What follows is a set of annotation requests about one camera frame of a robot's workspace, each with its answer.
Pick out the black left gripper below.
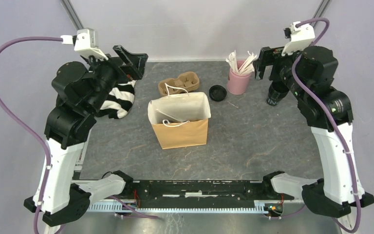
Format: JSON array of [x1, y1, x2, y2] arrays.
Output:
[[82, 44, 149, 113]]

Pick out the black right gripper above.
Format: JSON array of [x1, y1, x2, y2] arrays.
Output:
[[254, 43, 311, 100]]

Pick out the brown paper bag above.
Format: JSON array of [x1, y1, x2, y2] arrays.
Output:
[[148, 84, 211, 150]]

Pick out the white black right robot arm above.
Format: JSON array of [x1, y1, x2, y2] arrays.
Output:
[[254, 46, 374, 218]]

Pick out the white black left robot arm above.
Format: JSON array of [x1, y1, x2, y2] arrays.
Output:
[[24, 45, 149, 227]]

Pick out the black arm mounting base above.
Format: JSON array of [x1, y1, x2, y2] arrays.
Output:
[[116, 180, 294, 209]]

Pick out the white wrapped stirrer sticks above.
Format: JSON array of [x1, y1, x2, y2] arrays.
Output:
[[225, 51, 258, 76]]

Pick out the pink stirrer holder cup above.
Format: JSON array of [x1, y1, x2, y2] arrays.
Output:
[[226, 68, 254, 95]]

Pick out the black white striped cloth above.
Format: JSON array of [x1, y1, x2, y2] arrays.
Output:
[[95, 80, 136, 119]]

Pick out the black plastic cup lid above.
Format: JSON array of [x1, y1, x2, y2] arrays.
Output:
[[208, 85, 227, 102]]

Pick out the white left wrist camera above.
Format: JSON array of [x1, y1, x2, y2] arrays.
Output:
[[60, 28, 109, 60]]

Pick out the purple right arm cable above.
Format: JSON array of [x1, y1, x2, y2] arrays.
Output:
[[266, 17, 362, 234]]

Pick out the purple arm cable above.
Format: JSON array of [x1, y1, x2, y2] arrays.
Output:
[[266, 17, 362, 234], [0, 36, 160, 234]]

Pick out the slotted aluminium cable rail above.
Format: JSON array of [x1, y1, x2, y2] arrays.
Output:
[[87, 201, 268, 214]]

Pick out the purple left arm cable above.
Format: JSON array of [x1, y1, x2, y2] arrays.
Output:
[[0, 36, 160, 234]]

